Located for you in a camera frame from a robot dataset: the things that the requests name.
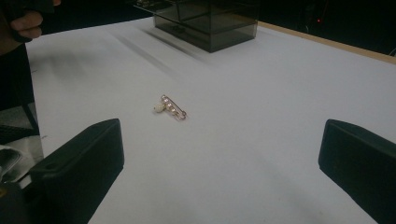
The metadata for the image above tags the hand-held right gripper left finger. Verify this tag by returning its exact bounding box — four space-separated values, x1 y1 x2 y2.
28 118 125 224

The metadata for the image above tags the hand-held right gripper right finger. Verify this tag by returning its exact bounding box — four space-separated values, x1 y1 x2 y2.
318 119 396 224

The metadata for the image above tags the gold pearl brooch pin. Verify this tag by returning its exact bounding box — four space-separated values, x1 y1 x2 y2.
152 94 188 121

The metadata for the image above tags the dark transparent drawer box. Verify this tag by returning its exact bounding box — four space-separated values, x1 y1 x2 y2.
134 0 260 53

